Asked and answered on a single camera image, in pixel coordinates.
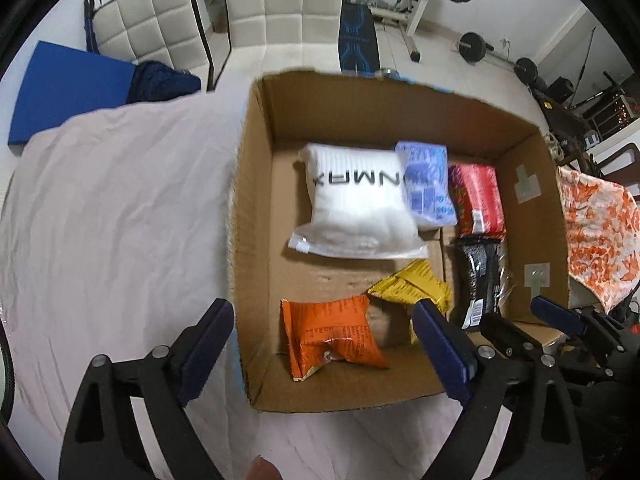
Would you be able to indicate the orange floral cloth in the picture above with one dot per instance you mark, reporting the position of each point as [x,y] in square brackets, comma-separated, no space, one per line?
[600,230]

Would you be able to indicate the blue tissue packet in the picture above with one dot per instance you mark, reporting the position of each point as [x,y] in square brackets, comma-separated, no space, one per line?
[427,185]

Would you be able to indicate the red snack packet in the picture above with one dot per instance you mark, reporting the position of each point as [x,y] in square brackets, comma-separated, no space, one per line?
[475,200]

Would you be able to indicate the cardboard box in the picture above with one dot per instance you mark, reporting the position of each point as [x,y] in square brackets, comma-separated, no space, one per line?
[345,280]

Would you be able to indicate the white sock packet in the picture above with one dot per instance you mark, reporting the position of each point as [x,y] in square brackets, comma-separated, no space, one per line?
[360,210]

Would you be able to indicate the person's left hand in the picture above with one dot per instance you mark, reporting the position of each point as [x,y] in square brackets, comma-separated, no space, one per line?
[265,469]

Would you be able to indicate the yellow snack packet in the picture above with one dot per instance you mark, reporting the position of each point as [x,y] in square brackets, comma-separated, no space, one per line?
[410,285]

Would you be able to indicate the blue foam mat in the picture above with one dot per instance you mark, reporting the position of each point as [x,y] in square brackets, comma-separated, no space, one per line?
[65,90]

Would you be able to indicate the dark wooden chair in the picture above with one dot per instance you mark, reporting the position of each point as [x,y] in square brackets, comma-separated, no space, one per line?
[625,160]

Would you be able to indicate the orange snack packet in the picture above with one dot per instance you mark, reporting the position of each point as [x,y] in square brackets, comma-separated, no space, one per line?
[325,330]

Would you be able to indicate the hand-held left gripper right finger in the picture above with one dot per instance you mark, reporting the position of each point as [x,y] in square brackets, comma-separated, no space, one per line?
[442,355]

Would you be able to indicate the small white quilted chair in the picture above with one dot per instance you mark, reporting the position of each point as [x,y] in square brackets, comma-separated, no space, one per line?
[145,25]

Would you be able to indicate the large white quilted chair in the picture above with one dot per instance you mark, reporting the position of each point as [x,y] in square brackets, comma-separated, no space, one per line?
[285,10]

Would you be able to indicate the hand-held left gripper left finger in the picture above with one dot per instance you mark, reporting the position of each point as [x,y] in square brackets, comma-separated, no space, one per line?
[207,347]

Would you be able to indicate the black pole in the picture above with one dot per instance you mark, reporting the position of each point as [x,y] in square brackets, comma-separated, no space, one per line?
[586,62]

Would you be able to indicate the white barbell rack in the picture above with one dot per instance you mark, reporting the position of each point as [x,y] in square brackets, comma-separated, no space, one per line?
[420,15]

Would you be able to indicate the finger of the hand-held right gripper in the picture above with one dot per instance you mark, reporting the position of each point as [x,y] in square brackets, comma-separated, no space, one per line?
[507,332]
[555,312]

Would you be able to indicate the dark blue bag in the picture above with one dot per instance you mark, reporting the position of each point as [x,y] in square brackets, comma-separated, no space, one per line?
[160,82]

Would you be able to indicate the black bag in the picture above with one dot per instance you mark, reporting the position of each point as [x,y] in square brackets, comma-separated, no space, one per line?
[560,90]

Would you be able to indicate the black snack packet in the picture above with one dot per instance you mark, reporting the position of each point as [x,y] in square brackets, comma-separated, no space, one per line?
[480,275]

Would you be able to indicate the short barbell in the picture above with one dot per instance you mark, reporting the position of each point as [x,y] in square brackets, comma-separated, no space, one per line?
[470,46]

